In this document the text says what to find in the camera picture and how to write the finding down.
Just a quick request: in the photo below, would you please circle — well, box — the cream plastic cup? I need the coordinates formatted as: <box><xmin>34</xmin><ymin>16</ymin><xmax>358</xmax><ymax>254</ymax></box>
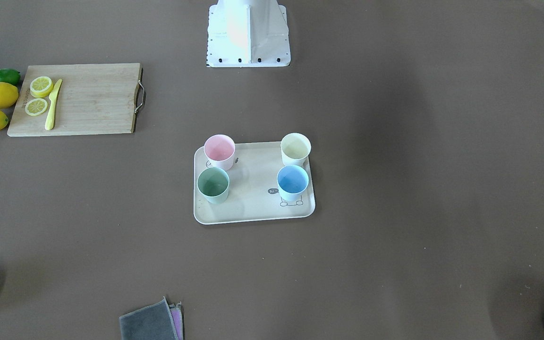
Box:
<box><xmin>280</xmin><ymin>133</ymin><xmax>312</xmax><ymax>168</ymax></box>

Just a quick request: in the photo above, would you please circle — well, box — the blue plastic cup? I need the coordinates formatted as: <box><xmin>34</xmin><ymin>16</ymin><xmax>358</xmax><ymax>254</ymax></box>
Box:
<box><xmin>277</xmin><ymin>164</ymin><xmax>310</xmax><ymax>202</ymax></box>

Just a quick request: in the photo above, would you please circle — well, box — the pink plastic cup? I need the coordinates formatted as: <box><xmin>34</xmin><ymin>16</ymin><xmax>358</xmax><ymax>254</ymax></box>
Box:
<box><xmin>204</xmin><ymin>134</ymin><xmax>236</xmax><ymax>171</ymax></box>

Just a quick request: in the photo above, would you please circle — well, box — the green plastic cup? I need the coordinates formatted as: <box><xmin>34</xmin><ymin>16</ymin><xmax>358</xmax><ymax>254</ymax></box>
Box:
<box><xmin>196</xmin><ymin>167</ymin><xmax>230</xmax><ymax>204</ymax></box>

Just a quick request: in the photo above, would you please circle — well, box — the cream rabbit tray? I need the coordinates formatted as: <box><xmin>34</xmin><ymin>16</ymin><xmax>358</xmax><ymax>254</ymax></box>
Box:
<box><xmin>194</xmin><ymin>141</ymin><xmax>316</xmax><ymax>225</ymax></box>

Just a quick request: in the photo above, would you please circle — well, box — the grey folded cloth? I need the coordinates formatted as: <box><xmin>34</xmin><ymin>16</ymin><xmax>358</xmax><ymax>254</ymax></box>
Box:
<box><xmin>119</xmin><ymin>298</ymin><xmax>185</xmax><ymax>340</ymax></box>

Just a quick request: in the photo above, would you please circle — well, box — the wooden cutting board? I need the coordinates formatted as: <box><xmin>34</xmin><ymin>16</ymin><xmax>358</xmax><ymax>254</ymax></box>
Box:
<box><xmin>7</xmin><ymin>63</ymin><xmax>145</xmax><ymax>137</ymax></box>

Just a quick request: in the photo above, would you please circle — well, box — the yellow plastic knife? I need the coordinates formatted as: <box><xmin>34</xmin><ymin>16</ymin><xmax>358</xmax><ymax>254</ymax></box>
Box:
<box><xmin>44</xmin><ymin>79</ymin><xmax>63</xmax><ymax>130</ymax></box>

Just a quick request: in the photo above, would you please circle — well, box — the lemon half slice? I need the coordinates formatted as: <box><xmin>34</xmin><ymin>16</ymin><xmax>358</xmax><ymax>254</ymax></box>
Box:
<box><xmin>24</xmin><ymin>98</ymin><xmax>48</xmax><ymax>117</ymax></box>
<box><xmin>29</xmin><ymin>76</ymin><xmax>54</xmax><ymax>98</ymax></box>

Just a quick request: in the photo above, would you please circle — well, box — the green lime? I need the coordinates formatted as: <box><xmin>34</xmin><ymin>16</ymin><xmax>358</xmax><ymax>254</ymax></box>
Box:
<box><xmin>0</xmin><ymin>68</ymin><xmax>21</xmax><ymax>86</ymax></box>

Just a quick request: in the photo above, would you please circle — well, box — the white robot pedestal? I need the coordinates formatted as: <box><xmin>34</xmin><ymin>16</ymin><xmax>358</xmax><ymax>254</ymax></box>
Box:
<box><xmin>206</xmin><ymin>0</ymin><xmax>291</xmax><ymax>68</ymax></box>

